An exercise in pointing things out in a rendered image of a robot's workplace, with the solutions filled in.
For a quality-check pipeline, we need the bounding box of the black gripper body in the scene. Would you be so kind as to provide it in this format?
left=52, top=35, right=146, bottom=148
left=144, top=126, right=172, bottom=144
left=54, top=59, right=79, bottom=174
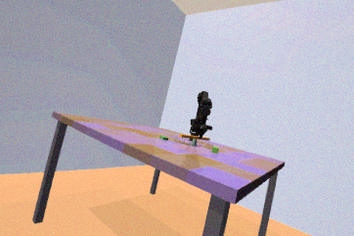
left=191, top=116, right=213, bottom=130

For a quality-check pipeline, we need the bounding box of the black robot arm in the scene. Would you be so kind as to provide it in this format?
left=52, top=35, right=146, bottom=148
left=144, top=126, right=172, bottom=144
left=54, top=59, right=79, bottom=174
left=190, top=91, right=212, bottom=136

